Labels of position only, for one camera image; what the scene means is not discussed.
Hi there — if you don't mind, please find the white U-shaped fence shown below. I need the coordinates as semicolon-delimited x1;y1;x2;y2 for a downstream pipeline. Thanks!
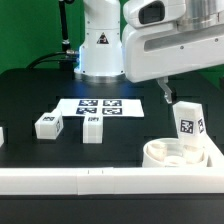
0;126;224;196

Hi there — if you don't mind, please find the black cable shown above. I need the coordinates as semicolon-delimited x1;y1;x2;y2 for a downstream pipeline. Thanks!
26;49;81;70

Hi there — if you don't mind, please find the white round stool seat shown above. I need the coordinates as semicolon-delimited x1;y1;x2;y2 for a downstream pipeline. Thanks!
142;138;208;168

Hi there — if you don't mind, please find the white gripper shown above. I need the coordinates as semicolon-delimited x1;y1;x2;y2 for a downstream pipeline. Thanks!
122;23;224;104

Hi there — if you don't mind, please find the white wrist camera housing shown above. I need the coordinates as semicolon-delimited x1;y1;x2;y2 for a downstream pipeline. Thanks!
123;0;186;28

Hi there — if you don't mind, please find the white marker sheet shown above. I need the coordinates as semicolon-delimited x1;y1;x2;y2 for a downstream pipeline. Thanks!
57;99;144;117

